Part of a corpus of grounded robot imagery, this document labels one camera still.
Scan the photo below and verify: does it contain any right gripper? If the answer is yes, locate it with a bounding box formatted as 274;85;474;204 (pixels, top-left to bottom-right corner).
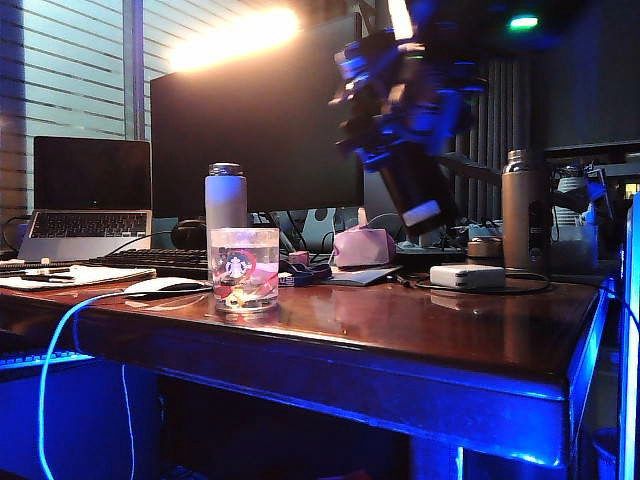
339;64;476;174

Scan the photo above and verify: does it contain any white computer mouse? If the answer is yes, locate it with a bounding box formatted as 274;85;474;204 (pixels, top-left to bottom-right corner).
123;277;214;300

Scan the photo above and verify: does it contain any thin white cable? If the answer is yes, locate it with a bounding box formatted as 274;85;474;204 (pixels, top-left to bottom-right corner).
121;363;137;480

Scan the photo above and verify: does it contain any black coiled cable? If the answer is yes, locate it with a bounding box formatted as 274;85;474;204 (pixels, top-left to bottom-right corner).
0;258;101;271

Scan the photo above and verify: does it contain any printed clear glass cup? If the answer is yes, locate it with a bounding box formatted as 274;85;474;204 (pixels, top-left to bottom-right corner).
207;227;281;315

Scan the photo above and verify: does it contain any translucent white container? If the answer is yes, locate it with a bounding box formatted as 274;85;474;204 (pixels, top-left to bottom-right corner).
552;204;601;274

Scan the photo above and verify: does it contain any white notepad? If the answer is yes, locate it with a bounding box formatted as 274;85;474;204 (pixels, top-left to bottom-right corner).
0;264;159;292

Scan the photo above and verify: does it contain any black keyboard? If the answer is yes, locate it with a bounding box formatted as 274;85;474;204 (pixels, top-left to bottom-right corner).
82;248;211;280

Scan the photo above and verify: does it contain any white power adapter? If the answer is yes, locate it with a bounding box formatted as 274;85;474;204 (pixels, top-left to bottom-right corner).
429;264;507;291

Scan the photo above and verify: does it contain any bright bar lamp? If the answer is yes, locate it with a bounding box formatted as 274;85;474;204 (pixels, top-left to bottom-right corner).
167;7;301;71

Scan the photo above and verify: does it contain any pale mouse cable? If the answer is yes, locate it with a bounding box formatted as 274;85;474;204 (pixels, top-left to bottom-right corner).
38;289;131;480

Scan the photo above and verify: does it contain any dark pen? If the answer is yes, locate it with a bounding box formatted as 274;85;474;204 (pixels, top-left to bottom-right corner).
19;272;76;284

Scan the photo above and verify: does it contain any small metal canister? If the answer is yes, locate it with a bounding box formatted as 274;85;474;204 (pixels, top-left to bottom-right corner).
467;237;504;266

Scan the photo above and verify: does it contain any silver laptop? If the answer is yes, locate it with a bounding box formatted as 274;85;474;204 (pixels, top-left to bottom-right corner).
17;135;154;262

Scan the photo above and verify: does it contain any black adapter cable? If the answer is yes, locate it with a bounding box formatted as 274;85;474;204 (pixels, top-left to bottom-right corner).
399;269;554;296

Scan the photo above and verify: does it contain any brown metal thermos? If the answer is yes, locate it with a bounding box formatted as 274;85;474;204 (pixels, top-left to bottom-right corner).
501;148;553;274

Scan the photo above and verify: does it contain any blue lanyard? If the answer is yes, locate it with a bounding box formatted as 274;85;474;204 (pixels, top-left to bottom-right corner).
278;259;334;289

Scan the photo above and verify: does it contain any black monitor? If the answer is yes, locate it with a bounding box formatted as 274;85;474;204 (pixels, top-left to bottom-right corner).
150;12;365;219

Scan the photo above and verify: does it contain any black thermos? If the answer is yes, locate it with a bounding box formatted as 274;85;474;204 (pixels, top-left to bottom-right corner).
377;149;459;236

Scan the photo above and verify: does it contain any white thermos bottle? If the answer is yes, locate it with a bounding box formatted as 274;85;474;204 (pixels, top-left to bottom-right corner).
204;162;249;251

